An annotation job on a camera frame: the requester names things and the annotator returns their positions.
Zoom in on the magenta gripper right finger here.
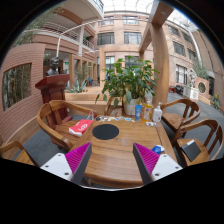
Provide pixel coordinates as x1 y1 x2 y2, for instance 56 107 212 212
133 143 182 185

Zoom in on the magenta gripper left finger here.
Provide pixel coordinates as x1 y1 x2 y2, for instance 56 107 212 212
41 143 92 185

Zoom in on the blue white computer mouse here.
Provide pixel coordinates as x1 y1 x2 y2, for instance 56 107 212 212
152 145 164 154

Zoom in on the round black mouse pad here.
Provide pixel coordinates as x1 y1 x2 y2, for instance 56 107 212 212
92 124 119 140

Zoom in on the red white bag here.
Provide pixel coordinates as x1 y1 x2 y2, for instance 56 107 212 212
69 119 92 137

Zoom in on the black notebook on chair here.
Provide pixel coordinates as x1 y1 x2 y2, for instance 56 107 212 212
181 140 201 161

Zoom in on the wooden armchair near left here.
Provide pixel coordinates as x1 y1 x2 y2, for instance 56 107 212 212
0 136 38 167

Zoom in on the wooden armchair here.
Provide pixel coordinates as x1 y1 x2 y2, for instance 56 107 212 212
172 119 224 167
36 100 98 151
161 98 201 133
0 136 38 167

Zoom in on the white pump bottle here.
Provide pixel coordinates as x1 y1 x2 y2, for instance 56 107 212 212
152 102 162 122

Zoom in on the yellow liquid bottle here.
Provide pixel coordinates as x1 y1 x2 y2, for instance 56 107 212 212
143 100 152 121

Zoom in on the wooden armchair right far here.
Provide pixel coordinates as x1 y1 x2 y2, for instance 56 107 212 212
161 98 201 133

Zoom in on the wooden armchair right near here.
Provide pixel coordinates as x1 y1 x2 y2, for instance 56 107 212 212
172 119 224 167

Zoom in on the blue tube bottle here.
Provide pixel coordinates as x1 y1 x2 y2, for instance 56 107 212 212
135 105 142 121

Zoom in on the white plant pot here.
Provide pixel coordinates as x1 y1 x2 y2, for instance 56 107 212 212
124 99 137 116

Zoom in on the wooden chair behind table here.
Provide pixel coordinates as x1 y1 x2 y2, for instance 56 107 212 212
104 97 123 117

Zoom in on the green potted plant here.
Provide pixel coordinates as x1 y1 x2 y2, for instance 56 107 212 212
96 59 159 107

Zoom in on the dark bust statue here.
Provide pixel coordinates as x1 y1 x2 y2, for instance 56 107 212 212
46 57 59 76

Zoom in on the white statue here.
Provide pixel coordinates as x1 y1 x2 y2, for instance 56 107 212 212
188 69 197 88

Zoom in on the wooden pillar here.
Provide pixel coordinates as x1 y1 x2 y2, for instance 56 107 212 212
139 0 173 106

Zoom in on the red wooden pedestal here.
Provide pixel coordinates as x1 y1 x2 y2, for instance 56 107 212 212
35 74 70 103

